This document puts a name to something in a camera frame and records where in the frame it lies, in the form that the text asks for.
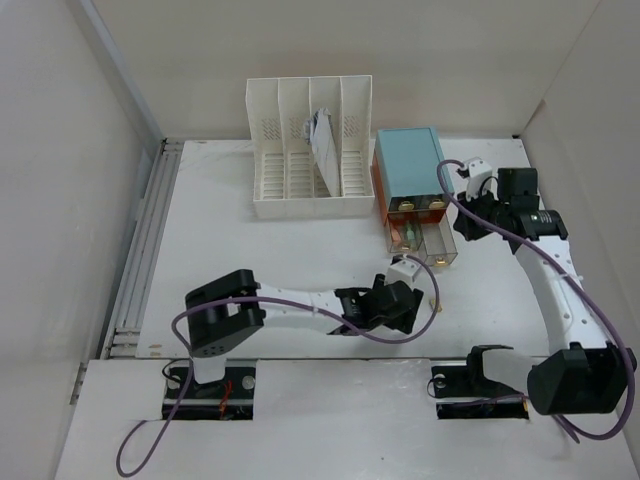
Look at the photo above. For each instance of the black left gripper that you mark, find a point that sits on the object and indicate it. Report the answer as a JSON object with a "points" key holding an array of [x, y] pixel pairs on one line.
{"points": [[400, 322]]}

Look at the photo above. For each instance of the small wooden stamp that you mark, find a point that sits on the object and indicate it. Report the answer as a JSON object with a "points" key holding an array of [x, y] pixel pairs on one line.
{"points": [[435, 306]]}

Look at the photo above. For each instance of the orange highlighter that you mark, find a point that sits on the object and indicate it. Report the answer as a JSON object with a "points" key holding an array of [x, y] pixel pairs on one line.
{"points": [[396, 237]]}

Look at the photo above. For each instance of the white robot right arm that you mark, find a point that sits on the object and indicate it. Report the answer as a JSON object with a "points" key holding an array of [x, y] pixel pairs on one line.
{"points": [[588, 371]]}

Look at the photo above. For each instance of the clear drawer gold handle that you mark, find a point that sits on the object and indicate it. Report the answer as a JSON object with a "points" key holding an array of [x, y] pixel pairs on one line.
{"points": [[435, 202]]}

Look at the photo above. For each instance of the orange drawer box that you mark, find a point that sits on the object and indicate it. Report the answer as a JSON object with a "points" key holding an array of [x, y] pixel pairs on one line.
{"points": [[424, 216]]}

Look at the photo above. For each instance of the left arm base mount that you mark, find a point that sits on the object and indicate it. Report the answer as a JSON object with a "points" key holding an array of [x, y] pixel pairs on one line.
{"points": [[229, 399]]}

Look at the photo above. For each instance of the blue drawer box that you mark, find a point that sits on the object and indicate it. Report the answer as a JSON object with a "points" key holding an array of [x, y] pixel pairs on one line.
{"points": [[408, 160]]}

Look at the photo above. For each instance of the white spiral notebook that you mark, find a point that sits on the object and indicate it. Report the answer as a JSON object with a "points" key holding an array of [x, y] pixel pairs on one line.
{"points": [[318, 134]]}

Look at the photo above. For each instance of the white plastic file organizer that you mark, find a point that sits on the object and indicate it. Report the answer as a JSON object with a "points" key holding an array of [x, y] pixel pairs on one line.
{"points": [[287, 184]]}

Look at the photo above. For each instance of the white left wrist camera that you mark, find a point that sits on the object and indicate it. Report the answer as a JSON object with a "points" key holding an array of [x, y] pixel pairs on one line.
{"points": [[403, 270]]}

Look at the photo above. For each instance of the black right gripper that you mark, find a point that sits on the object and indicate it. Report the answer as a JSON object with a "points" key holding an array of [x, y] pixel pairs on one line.
{"points": [[463, 224]]}

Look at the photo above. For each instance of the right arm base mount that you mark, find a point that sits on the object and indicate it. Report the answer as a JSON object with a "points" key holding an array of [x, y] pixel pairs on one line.
{"points": [[463, 392]]}

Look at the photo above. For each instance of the aluminium rail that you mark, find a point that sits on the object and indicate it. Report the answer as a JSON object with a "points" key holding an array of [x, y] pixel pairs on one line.
{"points": [[123, 324]]}

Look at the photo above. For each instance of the green highlighter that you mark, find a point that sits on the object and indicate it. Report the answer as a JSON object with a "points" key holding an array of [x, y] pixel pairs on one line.
{"points": [[410, 234]]}

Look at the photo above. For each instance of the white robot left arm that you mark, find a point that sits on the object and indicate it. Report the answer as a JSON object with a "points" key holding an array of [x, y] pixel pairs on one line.
{"points": [[228, 311]]}

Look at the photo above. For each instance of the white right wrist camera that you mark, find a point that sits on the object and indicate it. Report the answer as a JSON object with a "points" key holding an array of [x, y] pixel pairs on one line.
{"points": [[478, 175]]}

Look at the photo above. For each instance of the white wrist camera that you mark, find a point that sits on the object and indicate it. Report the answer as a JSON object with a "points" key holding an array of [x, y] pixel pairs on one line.
{"points": [[478, 175], [403, 270]]}

